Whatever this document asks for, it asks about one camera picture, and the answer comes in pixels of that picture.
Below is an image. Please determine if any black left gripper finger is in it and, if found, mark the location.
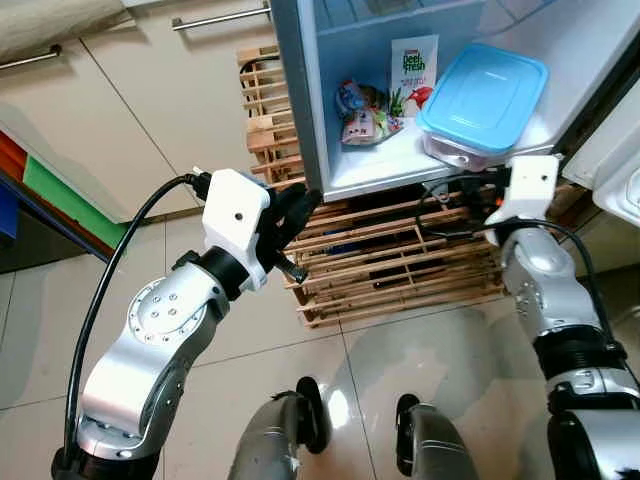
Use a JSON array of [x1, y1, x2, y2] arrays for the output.
[[270, 212, 319, 253], [275, 186, 323, 226]]

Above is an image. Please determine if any blue lid food container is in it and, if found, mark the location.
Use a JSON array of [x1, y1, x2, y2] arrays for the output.
[[415, 42, 551, 173]]

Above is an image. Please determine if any grey steel fridge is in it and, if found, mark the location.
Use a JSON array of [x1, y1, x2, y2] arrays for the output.
[[268, 0, 640, 204]]

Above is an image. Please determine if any pink blue snack pack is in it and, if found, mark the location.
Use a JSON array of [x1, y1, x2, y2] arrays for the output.
[[335, 78, 391, 149]]

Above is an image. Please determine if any wooden slatted rack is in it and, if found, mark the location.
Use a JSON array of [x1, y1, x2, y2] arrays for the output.
[[237, 45, 601, 329]]

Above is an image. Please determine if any green storage bin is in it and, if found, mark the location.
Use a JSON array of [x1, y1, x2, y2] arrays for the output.
[[20, 155, 133, 251]]

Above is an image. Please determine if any grey robot left leg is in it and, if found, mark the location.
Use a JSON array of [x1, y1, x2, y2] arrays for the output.
[[225, 377, 333, 480]]

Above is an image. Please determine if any grey robot leg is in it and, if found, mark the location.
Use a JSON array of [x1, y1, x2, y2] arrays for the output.
[[395, 393, 483, 480], [225, 377, 333, 480]]

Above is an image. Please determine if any grey robot right leg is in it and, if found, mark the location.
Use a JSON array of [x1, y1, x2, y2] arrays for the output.
[[395, 393, 483, 480]]

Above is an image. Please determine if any blue storage bin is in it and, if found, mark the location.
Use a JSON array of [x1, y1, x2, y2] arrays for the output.
[[0, 183, 21, 241]]

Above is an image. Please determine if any orange storage bin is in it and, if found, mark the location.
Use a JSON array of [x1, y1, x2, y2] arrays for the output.
[[0, 128, 29, 173]]

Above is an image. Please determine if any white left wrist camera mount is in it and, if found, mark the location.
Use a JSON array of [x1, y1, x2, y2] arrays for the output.
[[202, 168, 273, 291]]

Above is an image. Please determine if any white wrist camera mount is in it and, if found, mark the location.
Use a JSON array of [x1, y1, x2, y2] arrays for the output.
[[202, 168, 273, 291], [485, 155, 561, 246]]

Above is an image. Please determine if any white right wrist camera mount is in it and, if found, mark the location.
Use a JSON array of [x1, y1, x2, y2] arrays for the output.
[[485, 155, 561, 246]]

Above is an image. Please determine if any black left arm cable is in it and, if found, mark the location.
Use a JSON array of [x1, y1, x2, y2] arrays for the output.
[[62, 172, 211, 461]]

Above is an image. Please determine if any steel cabinet handle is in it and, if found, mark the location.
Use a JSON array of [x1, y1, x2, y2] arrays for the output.
[[0, 45, 63, 73], [170, 5, 273, 31]]

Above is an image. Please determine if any black shelf frame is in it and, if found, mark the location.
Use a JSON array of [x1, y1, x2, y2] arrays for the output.
[[0, 125, 136, 276]]

